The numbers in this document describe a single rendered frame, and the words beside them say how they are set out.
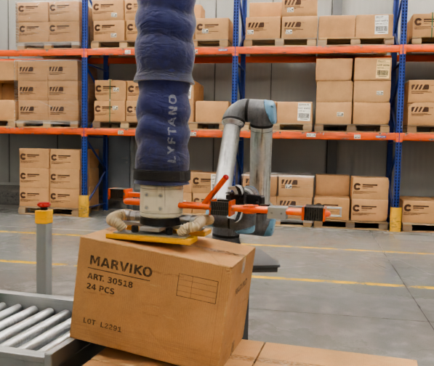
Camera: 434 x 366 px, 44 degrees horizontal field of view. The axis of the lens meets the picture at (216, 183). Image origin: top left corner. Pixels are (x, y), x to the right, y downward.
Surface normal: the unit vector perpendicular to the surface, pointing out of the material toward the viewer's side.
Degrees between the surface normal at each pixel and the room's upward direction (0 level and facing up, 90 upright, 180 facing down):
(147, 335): 90
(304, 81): 90
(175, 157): 80
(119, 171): 90
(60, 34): 89
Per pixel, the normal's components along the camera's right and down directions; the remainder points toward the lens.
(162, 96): 0.11, -0.16
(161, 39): -0.11, -0.22
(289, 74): -0.18, 0.07
